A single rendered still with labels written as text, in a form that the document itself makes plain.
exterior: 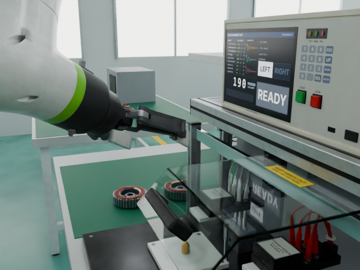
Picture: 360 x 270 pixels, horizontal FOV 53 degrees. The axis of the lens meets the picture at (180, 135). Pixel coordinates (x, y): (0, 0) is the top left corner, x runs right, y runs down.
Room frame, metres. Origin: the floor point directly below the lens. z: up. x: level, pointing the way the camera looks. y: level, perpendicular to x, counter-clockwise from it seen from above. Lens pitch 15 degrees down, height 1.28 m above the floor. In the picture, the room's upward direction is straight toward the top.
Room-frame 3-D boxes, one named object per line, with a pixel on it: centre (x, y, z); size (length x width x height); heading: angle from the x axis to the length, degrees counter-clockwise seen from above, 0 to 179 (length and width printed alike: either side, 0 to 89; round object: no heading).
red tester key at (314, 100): (0.59, -0.22, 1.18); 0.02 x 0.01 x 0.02; 21
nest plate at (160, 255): (0.77, -0.02, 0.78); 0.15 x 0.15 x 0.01; 21
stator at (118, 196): (1.11, 0.17, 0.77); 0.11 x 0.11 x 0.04
